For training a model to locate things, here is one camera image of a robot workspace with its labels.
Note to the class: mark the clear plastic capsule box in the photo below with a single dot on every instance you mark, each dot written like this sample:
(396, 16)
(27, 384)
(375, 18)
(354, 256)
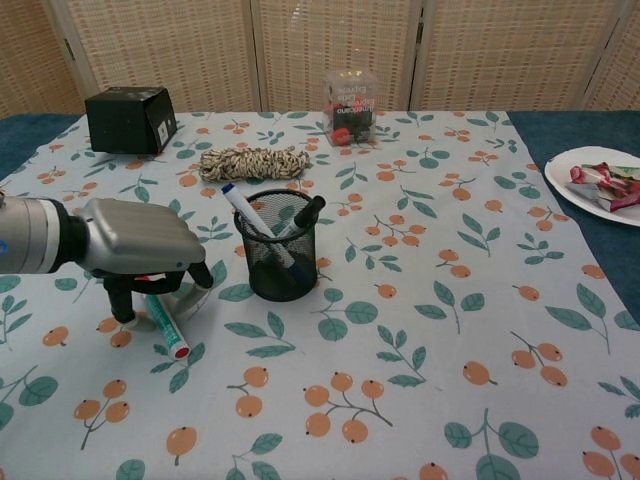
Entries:
(350, 115)

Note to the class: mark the black marker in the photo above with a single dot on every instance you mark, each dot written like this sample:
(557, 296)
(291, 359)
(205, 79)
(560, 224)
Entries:
(310, 210)

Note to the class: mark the blue table cover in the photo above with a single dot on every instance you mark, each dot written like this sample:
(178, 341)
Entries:
(555, 130)

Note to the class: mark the black cardboard box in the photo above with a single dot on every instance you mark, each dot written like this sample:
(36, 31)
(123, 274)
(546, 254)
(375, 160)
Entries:
(120, 120)

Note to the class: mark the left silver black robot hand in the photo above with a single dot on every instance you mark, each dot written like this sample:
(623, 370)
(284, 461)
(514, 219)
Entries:
(140, 235)

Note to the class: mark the floral fruit-print tablecloth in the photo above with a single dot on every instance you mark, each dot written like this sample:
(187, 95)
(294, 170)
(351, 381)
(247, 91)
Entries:
(400, 350)

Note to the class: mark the red white snack packet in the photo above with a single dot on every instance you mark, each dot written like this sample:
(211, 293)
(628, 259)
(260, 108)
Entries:
(595, 182)

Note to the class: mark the white paper plate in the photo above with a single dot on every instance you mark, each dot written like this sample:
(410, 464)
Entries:
(565, 170)

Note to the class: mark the black mesh pen holder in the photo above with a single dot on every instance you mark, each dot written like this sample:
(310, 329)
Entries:
(280, 287)

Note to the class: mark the red cap marker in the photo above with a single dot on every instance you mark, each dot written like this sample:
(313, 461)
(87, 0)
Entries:
(170, 330)

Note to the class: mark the green snack packet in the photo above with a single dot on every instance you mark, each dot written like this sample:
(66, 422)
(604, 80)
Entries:
(627, 172)

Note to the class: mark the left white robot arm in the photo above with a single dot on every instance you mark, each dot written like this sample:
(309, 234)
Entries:
(30, 235)

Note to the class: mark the blue cap white marker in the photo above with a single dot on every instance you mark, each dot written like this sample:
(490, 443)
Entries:
(240, 202)

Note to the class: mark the woven folding screen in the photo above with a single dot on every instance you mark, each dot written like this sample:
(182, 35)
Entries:
(320, 50)

